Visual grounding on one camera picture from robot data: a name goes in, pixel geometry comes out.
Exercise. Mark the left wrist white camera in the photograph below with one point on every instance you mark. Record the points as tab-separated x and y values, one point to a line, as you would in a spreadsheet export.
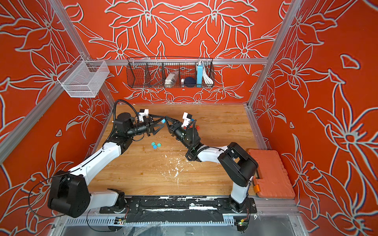
144	113

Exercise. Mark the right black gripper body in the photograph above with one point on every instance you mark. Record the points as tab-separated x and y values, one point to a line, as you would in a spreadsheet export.
180	133

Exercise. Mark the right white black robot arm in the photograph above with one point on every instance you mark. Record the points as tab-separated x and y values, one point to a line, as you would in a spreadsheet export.
237	163

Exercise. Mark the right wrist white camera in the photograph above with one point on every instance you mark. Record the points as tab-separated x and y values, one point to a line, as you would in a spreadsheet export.
187	119

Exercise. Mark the dark blue ball in basket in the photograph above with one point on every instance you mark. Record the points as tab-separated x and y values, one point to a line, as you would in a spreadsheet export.
190	82

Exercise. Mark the black wire wall basket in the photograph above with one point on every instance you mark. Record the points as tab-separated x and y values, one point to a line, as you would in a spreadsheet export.
170	72

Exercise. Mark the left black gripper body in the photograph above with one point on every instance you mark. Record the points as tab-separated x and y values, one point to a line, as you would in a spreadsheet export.
141	129

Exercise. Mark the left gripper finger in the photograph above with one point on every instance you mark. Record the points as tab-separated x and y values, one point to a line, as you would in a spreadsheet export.
156	118
155	128

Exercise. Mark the light blue box in basket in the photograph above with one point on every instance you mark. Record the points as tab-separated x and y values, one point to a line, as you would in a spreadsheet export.
199	77

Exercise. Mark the clear plastic wall bin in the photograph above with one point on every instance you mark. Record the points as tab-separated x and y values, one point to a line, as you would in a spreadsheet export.
84	79

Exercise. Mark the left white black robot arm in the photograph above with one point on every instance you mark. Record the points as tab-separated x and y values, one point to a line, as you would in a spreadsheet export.
69	193

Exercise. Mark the orange plastic tool case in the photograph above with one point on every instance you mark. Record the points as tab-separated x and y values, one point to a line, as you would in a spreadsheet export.
272	181

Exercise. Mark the wrist white camera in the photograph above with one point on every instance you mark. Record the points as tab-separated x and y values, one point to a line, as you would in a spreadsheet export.
187	119
144	113

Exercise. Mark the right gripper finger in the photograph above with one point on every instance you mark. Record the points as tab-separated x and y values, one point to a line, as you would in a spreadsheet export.
171	121
171	128

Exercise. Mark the silver pouch in basket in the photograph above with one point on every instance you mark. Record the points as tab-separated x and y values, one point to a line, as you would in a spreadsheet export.
171	79

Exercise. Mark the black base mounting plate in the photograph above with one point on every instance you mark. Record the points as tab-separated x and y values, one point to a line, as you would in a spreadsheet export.
213	210

